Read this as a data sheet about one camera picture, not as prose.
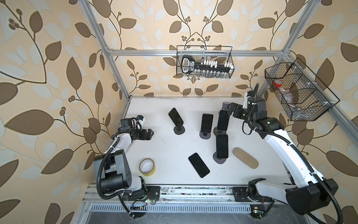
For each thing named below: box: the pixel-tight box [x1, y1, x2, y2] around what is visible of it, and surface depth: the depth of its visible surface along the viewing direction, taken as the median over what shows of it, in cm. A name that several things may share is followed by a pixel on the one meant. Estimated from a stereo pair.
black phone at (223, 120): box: [217, 109, 230, 132], surface depth 93 cm
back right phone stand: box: [213, 126, 224, 136], surface depth 100 cm
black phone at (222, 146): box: [216, 134, 229, 159], surface depth 82 cm
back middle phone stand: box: [199, 130, 212, 140], surface depth 99 cm
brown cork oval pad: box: [233, 147, 259, 169], surface depth 86 cm
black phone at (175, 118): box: [168, 107, 184, 130], surface depth 93 cm
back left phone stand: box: [173, 125, 186, 135], surface depth 102 cm
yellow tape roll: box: [138, 158, 157, 177], surface depth 84 cm
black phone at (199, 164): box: [188, 152, 211, 179], surface depth 86 cm
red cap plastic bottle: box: [273, 79, 283, 88], surface depth 88 cm
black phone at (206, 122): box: [200, 113, 214, 133], surface depth 91 cm
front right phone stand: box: [212, 151, 227, 165], surface depth 88 cm
